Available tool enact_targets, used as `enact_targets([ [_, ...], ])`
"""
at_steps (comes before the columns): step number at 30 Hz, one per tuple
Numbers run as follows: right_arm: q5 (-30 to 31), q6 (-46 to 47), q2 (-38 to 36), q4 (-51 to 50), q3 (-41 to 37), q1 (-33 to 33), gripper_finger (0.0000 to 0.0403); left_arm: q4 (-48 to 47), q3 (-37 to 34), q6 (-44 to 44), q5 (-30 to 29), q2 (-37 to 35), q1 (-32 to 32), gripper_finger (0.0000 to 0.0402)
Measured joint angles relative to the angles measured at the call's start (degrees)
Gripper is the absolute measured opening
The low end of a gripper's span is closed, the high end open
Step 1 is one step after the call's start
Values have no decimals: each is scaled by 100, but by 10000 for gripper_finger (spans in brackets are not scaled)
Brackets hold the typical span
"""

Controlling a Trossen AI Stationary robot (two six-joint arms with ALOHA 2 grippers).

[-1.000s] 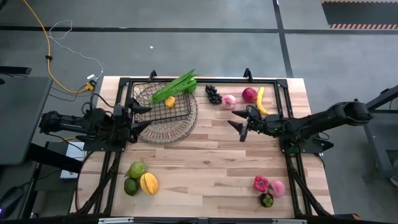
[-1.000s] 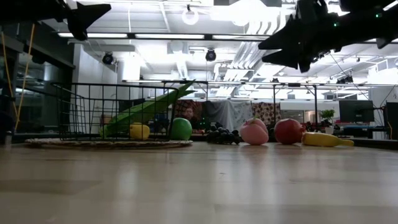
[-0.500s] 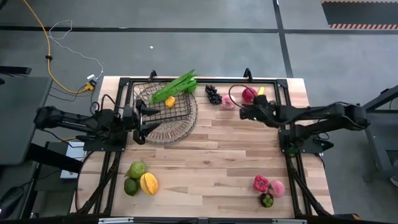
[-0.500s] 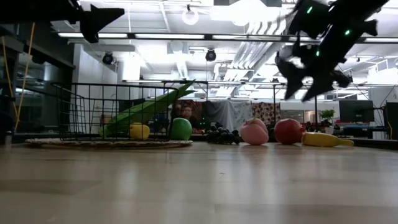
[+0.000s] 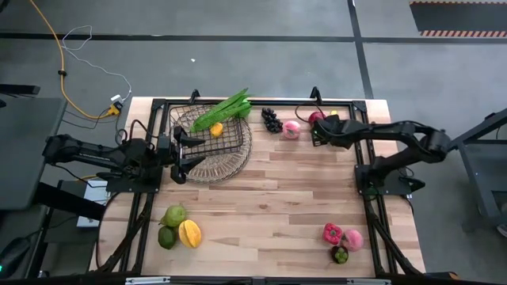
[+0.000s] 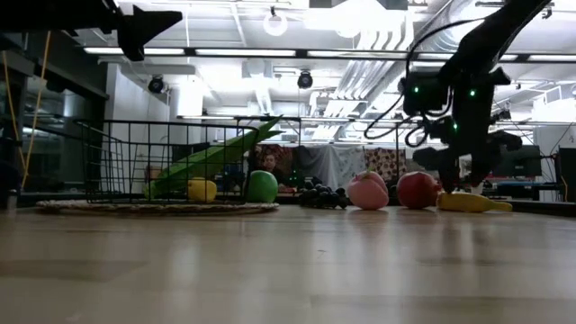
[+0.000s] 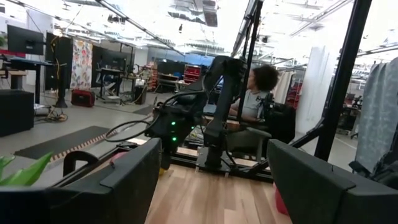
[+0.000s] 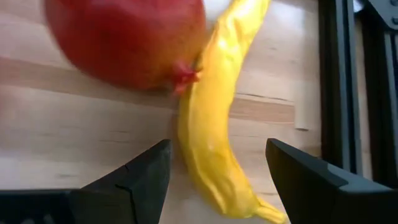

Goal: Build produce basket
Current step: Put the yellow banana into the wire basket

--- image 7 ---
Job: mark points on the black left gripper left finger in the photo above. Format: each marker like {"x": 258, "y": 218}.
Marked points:
{"x": 124, "y": 199}

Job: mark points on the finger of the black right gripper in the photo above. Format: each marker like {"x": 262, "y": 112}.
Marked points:
{"x": 166, "y": 160}

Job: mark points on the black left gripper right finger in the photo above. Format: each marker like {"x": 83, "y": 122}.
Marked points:
{"x": 311, "y": 199}

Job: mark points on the yellow banana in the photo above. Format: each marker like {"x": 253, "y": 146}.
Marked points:
{"x": 161, "y": 171}

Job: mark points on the red bell pepper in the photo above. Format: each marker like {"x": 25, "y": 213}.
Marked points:
{"x": 280, "y": 202}

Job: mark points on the pink peach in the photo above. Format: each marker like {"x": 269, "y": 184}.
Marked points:
{"x": 119, "y": 156}

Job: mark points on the green romaine lettuce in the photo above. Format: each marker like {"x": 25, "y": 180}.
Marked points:
{"x": 28, "y": 174}

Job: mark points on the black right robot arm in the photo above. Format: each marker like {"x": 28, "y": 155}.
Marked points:
{"x": 225, "y": 93}

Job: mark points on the red drawer cabinet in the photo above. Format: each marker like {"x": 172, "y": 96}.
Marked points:
{"x": 192, "y": 74}

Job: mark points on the black office chair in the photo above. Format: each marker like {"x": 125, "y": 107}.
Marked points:
{"x": 281, "y": 121}

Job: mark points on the black hazard-striped floor mat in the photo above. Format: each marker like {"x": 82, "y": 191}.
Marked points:
{"x": 62, "y": 141}

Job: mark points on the person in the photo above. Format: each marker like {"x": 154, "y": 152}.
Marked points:
{"x": 252, "y": 102}

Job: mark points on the red tool bag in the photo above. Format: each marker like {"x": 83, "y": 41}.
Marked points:
{"x": 82, "y": 99}

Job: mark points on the grey hanging cloth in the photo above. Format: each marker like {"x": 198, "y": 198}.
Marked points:
{"x": 376, "y": 118}

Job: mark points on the white partition panel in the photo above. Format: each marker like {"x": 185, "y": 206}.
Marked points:
{"x": 314, "y": 93}

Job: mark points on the floral cloth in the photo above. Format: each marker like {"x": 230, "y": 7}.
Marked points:
{"x": 81, "y": 65}

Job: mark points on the black cabinet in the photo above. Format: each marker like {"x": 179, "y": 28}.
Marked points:
{"x": 15, "y": 112}

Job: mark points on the black standing desk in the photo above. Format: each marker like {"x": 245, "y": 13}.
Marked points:
{"x": 28, "y": 62}

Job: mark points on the black monitor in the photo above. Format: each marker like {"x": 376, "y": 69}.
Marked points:
{"x": 25, "y": 40}

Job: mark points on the black frame hook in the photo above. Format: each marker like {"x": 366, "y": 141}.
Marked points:
{"x": 81, "y": 154}

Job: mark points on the black aluminium rig frame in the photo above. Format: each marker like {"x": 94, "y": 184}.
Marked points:
{"x": 343, "y": 77}

